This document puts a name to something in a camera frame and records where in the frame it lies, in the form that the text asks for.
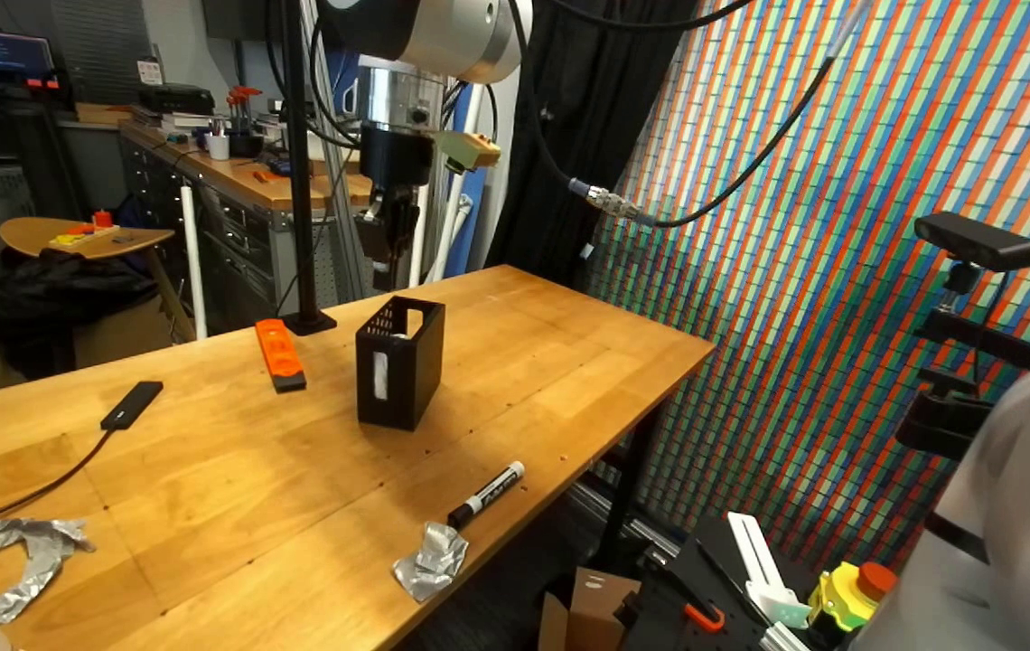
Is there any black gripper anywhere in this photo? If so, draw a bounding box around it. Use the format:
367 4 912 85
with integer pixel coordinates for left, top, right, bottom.
354 125 440 263

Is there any black perforated box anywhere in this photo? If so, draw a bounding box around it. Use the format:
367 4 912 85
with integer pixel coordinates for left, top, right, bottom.
354 292 449 436

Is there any cardboard box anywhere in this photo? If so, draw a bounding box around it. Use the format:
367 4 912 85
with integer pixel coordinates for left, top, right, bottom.
535 565 647 651

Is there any black pole stand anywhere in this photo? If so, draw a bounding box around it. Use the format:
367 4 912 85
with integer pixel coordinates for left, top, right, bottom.
278 0 341 342

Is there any wooden top workbench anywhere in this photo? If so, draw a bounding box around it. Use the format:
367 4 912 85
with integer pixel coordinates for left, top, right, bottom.
119 120 378 333

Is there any orange power strip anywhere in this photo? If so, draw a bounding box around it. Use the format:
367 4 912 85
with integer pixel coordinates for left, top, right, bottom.
252 314 311 398

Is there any black hanging curtain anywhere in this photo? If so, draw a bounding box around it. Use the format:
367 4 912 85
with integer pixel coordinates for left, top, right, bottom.
487 0 701 289

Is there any black and white marker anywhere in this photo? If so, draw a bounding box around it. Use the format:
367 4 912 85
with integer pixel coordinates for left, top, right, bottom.
444 455 531 533

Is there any flat black device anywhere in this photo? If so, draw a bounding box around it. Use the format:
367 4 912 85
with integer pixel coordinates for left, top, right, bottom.
99 377 167 436

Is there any small crumpled foil piece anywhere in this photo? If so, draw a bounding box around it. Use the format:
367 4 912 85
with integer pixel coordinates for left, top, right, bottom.
391 521 473 608

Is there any round wooden stool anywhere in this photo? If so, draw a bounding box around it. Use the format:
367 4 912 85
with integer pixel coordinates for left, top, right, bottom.
0 214 177 263

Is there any large crumpled foil piece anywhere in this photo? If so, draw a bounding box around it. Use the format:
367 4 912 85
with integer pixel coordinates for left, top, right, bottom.
0 515 93 627

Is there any yellow red emergency stop button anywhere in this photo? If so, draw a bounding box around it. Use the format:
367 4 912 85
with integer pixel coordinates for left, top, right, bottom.
808 559 900 638

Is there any orange green wrist camera mount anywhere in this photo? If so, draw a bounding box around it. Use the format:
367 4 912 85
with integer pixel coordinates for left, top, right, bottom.
425 125 506 174

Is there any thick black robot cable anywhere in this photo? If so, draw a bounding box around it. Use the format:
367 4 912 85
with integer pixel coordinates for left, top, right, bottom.
506 0 844 236

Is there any thin black device cable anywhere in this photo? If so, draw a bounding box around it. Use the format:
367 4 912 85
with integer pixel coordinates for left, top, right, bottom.
0 427 116 545

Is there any black clamp orange handle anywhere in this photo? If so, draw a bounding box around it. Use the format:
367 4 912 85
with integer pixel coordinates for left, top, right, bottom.
677 598 734 642

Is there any white plastic bracket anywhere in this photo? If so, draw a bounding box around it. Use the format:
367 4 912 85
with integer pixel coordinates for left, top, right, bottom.
722 512 816 632

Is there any black camera stand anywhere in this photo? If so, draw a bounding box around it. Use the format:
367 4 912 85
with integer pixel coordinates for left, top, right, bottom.
893 263 1030 459

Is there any black bar camera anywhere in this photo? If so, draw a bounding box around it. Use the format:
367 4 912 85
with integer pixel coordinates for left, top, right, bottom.
912 210 1030 275

